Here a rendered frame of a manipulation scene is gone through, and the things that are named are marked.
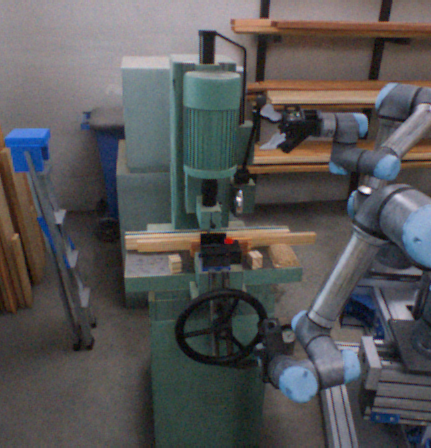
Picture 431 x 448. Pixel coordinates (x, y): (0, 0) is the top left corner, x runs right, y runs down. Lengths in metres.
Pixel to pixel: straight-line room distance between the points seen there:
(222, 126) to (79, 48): 2.48
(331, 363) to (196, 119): 0.78
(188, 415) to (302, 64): 2.94
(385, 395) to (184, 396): 0.75
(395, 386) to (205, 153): 0.90
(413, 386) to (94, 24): 3.15
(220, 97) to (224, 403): 1.17
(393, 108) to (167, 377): 1.28
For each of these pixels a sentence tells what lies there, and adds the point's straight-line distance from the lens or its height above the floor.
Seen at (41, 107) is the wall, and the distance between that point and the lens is 3.85.
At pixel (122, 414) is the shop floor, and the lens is 2.25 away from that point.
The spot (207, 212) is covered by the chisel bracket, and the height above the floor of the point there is 1.07.
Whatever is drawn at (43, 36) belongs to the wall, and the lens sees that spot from 3.76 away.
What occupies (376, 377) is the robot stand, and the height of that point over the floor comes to 0.73.
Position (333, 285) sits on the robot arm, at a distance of 1.12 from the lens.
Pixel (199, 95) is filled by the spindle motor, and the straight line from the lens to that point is 1.35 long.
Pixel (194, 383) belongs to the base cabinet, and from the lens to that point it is 1.79.
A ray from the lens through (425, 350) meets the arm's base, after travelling 1.43.
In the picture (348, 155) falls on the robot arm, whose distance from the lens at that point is 1.47.
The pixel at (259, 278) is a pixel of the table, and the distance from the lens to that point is 1.53.
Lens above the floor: 1.70
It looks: 27 degrees down
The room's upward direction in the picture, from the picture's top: 2 degrees clockwise
